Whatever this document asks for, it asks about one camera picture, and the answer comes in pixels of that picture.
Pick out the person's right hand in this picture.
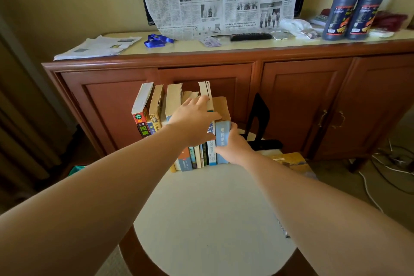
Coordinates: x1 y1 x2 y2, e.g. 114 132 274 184
215 122 256 167

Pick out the person's left hand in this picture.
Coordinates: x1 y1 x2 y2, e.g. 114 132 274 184
168 95 223 147

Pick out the lavender cover book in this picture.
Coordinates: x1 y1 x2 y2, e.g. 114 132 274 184
212 96 232 165

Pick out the yellowed blue cover book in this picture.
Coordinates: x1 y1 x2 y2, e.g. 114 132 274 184
181 91 200 169

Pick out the teal orange cover book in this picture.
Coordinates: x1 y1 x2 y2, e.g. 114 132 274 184
165 83 194 172

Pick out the large white teal textbook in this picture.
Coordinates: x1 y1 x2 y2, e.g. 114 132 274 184
198 81 217 166

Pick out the grey cover book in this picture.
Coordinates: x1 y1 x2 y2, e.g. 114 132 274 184
189 91 203 169

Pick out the yellow picture storybook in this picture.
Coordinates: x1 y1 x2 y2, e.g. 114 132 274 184
148 84 177 173

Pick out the black metal bookend rack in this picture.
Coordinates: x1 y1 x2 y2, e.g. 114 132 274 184
239 93 284 152

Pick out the yellow painting cover paperback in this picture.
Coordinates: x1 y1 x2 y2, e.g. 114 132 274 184
267 152 319 239

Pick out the person's right forearm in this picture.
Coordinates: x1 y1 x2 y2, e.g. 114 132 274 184
241 151 414 276

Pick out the person's left forearm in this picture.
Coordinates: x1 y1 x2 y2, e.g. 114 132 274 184
0 122 191 276

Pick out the round wooden table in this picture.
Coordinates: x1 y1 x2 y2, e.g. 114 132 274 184
119 129 319 276

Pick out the small lavender packet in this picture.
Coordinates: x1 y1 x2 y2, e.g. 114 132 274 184
199 36 222 48

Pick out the wooden sideboard cabinet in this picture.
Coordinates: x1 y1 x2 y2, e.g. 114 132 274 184
42 38 414 162

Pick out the black remote control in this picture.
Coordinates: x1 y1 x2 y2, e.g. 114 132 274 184
229 32 273 42

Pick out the folded newspaper pile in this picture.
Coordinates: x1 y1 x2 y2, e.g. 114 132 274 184
53 34 142 61

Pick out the green bin liner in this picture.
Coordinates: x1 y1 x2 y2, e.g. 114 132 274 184
67 165 87 177

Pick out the white plastic bag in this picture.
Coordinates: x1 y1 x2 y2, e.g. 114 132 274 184
279 19 316 39

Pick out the grey blue flat booklet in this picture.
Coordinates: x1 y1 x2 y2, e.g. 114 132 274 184
309 13 329 27

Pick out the beige curtain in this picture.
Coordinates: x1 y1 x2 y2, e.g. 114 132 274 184
0 17 78 195

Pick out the dark blue red-capped bottle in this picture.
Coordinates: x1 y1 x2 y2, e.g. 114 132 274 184
322 0 365 41
345 0 394 40

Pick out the small white box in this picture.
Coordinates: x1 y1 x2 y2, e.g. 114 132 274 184
368 29 395 38

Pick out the dark red bag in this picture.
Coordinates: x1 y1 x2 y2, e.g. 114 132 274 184
372 10 408 32

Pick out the blue lanyard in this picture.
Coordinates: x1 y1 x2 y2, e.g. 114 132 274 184
144 34 175 48

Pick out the white cable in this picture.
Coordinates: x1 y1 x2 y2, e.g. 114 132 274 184
349 153 414 213

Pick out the black cable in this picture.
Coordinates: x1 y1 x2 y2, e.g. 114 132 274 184
370 144 414 195

